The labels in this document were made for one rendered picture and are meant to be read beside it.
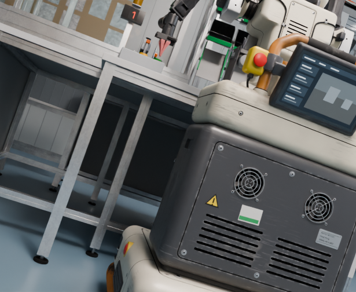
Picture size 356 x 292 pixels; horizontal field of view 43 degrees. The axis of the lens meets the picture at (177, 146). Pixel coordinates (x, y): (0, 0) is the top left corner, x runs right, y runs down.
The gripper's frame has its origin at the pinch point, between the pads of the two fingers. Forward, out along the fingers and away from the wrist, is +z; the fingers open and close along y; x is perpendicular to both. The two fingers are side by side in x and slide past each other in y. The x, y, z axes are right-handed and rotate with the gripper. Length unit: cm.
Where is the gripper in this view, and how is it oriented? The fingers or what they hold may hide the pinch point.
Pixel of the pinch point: (160, 54)
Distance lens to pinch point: 216.2
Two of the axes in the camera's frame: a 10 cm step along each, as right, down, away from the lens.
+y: -9.3, -3.1, -2.1
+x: 2.1, 0.3, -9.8
